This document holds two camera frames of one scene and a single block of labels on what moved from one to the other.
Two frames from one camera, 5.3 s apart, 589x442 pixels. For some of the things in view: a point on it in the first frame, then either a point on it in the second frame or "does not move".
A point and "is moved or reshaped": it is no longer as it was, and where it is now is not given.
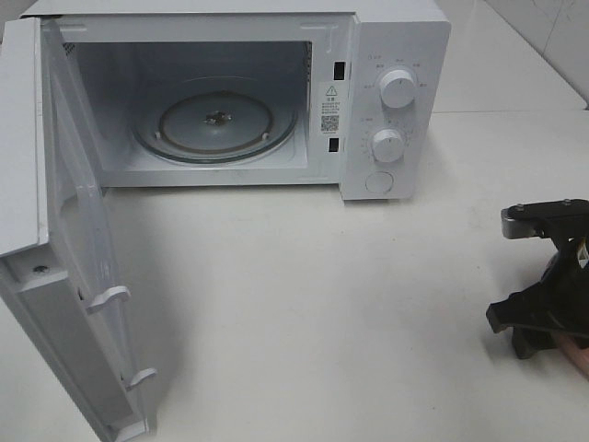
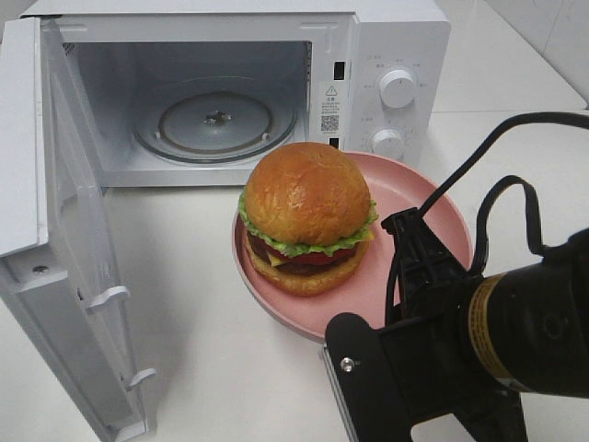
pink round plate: x=578 y=353 is moved or reshaped
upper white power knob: x=398 y=88 does not move
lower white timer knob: x=387 y=145 does not move
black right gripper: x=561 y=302 to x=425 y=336
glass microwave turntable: x=214 y=119 does not move
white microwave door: x=58 y=272 does not move
